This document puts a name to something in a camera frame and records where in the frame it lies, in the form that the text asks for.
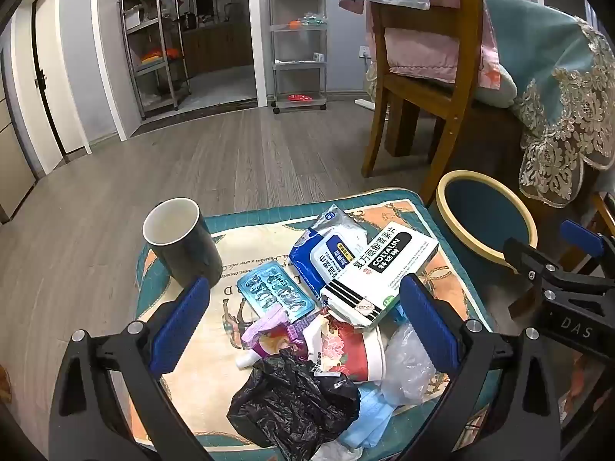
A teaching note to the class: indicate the white wall socket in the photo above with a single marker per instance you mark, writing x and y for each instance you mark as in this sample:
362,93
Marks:
364,51

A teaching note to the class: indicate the white tissue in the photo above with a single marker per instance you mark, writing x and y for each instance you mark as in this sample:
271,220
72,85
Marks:
336,454

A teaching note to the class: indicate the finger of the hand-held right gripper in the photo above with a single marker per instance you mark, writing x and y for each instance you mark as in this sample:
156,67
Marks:
528,257
581,237

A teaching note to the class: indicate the dark kettle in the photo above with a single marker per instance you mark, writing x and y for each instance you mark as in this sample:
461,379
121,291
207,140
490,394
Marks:
188,20

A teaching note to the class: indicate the blue wet wipes packet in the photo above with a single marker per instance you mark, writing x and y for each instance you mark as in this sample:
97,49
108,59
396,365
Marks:
312,259

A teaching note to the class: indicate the dark cup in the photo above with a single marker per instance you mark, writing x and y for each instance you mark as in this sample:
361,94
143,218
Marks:
192,259

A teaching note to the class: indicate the blue blister pack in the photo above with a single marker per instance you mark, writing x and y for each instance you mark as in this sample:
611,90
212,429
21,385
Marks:
274,293

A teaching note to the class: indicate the clear plastic bag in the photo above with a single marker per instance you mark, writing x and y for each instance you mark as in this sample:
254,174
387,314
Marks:
408,369

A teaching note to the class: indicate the metal shelf rack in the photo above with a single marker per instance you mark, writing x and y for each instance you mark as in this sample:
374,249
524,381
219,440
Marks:
153,65

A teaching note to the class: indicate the wooden chair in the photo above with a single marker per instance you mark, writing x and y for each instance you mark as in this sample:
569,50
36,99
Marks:
461,105
606,211

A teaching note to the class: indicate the black plastic bag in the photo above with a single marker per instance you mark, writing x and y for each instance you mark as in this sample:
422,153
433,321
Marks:
288,403

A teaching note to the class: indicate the white power strip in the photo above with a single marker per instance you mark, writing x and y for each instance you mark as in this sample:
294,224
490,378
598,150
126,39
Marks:
365,103

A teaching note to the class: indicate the white door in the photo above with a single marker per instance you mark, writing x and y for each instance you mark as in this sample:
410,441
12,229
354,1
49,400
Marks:
53,105

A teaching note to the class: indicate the beige cabinet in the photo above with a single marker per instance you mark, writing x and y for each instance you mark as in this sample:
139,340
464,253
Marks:
14,173

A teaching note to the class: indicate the blue bin with cream rim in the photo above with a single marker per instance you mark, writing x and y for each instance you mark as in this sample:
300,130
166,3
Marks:
480,206

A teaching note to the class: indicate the white trolley rack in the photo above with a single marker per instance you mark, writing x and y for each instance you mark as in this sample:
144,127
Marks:
298,62

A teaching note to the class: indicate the purple wrapper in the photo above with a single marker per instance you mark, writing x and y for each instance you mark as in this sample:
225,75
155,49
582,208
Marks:
269,326

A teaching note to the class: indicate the floral paper cup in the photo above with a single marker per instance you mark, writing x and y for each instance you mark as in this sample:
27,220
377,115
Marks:
350,350

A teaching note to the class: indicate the pale blue seat cushion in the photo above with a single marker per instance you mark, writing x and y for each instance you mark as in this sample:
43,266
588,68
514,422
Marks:
502,86

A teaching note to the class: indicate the teal lace tablecloth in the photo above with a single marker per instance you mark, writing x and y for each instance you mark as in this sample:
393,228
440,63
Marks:
543,48

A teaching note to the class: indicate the blue face mask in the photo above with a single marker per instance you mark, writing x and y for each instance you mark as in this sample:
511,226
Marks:
370,422

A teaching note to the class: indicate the small white tube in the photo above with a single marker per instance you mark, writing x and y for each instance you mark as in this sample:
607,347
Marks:
247,360

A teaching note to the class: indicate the white medicine box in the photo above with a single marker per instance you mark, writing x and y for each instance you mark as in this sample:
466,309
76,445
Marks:
384,278

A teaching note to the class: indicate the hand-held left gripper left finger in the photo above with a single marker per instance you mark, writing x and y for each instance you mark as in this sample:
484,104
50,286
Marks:
180,326

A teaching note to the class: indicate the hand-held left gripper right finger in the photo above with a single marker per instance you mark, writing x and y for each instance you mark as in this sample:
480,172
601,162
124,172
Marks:
427,321

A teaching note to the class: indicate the pink cloth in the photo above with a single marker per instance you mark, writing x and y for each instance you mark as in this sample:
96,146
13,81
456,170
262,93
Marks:
423,53

